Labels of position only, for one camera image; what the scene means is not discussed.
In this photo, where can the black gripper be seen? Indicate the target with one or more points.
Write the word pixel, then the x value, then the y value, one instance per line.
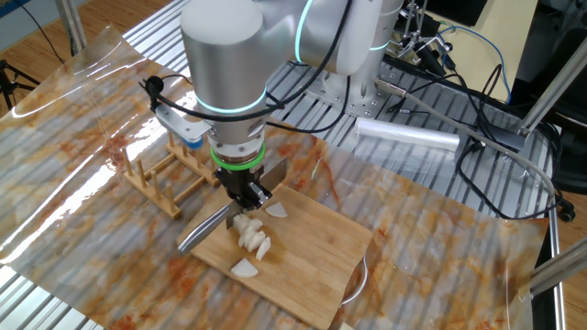
pixel 240 183

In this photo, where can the steel cleaver knife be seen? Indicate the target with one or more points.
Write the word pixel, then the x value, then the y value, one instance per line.
pixel 202 231

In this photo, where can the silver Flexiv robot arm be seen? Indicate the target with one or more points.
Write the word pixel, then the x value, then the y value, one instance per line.
pixel 224 69

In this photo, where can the thin white radish slice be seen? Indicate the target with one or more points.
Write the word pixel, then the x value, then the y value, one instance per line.
pixel 255 241
pixel 242 239
pixel 276 211
pixel 263 249
pixel 240 222
pixel 244 269
pixel 256 224

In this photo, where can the wooden peg knife rack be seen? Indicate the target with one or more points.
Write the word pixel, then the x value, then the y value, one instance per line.
pixel 172 211

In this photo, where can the wooden cutting board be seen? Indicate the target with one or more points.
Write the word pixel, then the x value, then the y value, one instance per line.
pixel 312 266

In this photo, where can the clear plastic film roll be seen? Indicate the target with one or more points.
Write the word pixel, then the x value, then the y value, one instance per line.
pixel 408 135

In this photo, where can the marble pattern table mat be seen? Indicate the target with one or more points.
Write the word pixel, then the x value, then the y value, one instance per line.
pixel 91 275

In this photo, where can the metal clamp stand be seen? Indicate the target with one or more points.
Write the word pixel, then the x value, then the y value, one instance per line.
pixel 422 50

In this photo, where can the cream cabinet panel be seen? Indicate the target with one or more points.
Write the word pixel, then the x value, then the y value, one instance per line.
pixel 472 73

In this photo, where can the black tripod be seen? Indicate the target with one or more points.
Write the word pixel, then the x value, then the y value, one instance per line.
pixel 9 87

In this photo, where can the black flat screen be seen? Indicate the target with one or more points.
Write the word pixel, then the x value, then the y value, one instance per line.
pixel 458 11

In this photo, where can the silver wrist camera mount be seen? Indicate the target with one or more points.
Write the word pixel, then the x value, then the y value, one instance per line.
pixel 181 126

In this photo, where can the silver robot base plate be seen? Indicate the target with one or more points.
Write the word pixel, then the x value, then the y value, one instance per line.
pixel 339 98

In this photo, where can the aluminium frame post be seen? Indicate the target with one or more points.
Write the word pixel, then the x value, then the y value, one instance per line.
pixel 73 23
pixel 559 270
pixel 555 87

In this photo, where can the aluminium table edge rail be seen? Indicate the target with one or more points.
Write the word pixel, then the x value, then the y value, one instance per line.
pixel 557 275

